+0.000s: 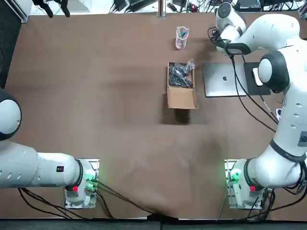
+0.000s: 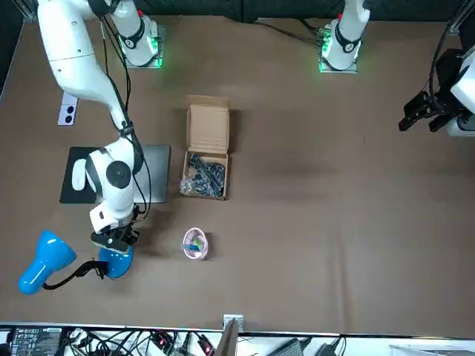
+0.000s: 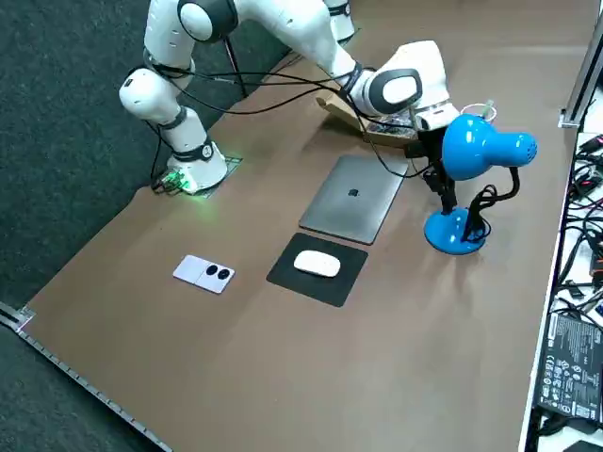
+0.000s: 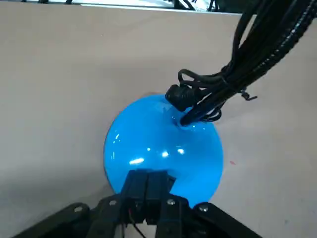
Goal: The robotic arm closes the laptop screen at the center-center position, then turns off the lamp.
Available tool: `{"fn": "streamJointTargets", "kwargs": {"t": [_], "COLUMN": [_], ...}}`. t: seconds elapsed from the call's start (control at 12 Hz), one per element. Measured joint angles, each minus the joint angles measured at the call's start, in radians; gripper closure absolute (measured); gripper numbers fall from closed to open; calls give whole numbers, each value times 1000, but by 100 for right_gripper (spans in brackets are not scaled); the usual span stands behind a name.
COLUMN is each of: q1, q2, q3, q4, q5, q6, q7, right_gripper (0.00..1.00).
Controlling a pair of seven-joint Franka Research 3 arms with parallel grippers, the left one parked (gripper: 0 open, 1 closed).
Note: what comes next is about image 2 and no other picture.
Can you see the white computer mouse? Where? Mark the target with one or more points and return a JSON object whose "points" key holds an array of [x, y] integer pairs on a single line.
{"points": [[78, 178]]}

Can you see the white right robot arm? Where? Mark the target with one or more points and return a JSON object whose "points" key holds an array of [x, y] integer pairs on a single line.
{"points": [[74, 66]]}

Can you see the grey power adapter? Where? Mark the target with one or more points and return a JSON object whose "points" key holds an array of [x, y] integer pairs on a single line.
{"points": [[289, 348]]}

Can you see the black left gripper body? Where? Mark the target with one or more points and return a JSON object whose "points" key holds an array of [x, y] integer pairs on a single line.
{"points": [[447, 74]]}

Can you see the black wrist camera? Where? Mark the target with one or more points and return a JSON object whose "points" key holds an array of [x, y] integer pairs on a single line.
{"points": [[109, 243]]}

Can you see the black labelled power adapter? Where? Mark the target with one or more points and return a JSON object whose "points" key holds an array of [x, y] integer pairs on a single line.
{"points": [[33, 341]]}

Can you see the black device red light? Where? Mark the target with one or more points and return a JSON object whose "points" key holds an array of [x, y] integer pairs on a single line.
{"points": [[206, 345], [161, 339]]}

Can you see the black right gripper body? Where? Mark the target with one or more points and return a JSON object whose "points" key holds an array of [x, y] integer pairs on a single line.
{"points": [[128, 233]]}

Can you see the aluminium frame post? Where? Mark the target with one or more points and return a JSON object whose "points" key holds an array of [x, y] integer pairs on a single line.
{"points": [[228, 337], [460, 16], [29, 7]]}

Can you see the silver laptop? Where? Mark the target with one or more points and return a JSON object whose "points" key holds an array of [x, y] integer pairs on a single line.
{"points": [[157, 174]]}

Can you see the green pen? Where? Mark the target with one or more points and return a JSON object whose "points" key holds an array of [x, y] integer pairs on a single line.
{"points": [[199, 242]]}

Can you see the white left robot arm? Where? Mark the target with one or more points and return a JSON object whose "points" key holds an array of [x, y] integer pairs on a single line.
{"points": [[347, 37]]}

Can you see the bag of black parts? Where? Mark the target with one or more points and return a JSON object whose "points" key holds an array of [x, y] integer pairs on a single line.
{"points": [[204, 174]]}

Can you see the pink clear pen cup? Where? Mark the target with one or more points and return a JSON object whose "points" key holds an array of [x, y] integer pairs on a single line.
{"points": [[193, 256]]}

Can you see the blue pen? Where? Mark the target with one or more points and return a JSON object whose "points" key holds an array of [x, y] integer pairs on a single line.
{"points": [[190, 247]]}

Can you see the brown cardboard box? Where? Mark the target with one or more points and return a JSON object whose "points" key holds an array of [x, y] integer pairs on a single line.
{"points": [[208, 126]]}

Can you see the black mouse pad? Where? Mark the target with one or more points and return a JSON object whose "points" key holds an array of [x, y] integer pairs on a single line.
{"points": [[68, 196]]}

